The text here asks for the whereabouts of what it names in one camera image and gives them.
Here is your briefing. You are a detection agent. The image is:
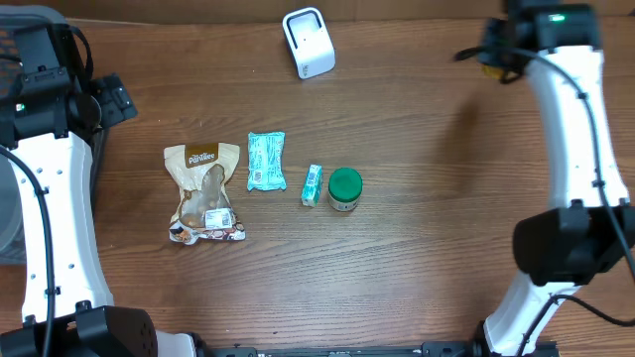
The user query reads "white barcode scanner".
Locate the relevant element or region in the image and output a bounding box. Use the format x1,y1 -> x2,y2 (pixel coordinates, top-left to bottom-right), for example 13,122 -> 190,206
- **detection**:
282,7 -> 335,79

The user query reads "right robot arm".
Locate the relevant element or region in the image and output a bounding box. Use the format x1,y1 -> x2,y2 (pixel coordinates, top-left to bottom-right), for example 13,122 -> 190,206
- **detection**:
458,1 -> 634,356

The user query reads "teal tissue pack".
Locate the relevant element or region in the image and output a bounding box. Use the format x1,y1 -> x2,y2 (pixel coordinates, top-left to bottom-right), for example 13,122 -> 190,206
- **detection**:
247,132 -> 287,191

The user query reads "small kleenex tissue pack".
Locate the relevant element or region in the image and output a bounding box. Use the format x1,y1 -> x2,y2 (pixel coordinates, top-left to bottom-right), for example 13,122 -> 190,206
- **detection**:
301,164 -> 322,207

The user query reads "yellow bottle silver cap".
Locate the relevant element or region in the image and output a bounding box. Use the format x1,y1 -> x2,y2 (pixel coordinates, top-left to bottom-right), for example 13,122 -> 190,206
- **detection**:
482,64 -> 507,80

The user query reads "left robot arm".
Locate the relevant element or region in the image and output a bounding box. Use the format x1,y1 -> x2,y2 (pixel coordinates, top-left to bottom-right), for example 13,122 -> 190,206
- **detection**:
1,21 -> 205,356

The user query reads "snack packet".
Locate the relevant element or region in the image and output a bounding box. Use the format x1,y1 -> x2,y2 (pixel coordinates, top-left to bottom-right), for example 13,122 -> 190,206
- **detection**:
164,143 -> 246,245

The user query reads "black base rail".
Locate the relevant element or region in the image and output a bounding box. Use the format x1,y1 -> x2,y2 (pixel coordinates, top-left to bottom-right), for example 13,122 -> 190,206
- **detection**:
197,339 -> 562,357

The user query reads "green lid jar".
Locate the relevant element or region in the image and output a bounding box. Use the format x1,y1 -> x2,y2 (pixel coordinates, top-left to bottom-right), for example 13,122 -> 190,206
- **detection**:
328,168 -> 363,211

